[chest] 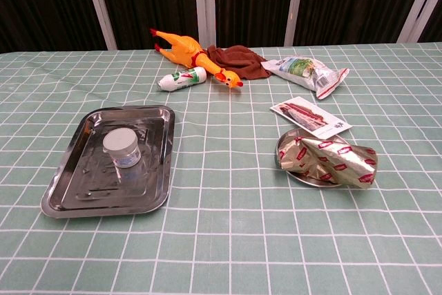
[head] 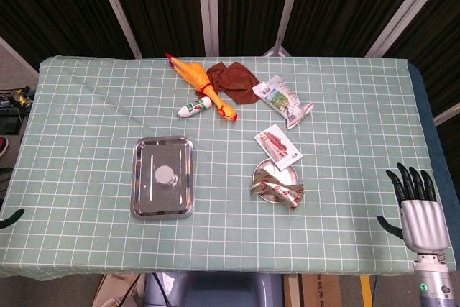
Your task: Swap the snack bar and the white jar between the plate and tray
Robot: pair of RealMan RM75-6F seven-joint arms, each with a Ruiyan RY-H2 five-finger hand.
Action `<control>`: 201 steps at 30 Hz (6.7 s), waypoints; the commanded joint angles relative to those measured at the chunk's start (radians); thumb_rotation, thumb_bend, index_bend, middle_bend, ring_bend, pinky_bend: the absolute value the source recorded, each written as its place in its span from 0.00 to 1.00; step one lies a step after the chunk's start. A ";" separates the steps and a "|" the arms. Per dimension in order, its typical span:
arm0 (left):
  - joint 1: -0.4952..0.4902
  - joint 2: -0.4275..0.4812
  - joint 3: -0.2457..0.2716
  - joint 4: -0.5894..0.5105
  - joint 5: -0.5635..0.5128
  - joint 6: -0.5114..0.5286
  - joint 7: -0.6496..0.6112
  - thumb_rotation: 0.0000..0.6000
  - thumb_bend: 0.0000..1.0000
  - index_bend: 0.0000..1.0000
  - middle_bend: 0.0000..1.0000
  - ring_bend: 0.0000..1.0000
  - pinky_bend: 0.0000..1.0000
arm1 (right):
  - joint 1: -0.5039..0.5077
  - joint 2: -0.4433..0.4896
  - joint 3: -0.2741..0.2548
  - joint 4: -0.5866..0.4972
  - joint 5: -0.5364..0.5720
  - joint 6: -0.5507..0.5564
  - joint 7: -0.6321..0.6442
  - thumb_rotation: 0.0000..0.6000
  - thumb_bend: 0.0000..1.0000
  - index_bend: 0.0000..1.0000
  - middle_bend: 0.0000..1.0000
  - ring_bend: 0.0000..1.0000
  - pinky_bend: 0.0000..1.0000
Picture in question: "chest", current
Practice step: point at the white green tube bottle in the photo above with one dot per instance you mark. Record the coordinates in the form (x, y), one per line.
(183, 79)

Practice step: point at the brown cloth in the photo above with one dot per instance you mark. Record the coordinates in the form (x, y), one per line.
(241, 61)

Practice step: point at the round steel plate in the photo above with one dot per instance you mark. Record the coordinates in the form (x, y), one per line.
(290, 136)

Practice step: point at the gold red snack bag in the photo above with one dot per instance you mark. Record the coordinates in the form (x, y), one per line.
(328, 160)

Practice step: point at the small white-lidded jar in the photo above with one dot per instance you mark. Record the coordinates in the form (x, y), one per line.
(121, 143)

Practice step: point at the silver green snack bag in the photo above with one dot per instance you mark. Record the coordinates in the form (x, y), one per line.
(304, 70)

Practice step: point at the photo postcard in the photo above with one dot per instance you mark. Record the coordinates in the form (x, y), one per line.
(307, 115)

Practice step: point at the rectangular steel tray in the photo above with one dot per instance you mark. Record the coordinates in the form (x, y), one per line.
(86, 188)

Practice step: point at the green checked tablecloth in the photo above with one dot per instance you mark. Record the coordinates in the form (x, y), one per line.
(221, 239)

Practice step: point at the white screen frame post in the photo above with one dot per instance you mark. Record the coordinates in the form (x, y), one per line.
(295, 5)
(100, 15)
(419, 1)
(199, 5)

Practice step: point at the yellow rubber chicken toy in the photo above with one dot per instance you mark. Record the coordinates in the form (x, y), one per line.
(184, 51)

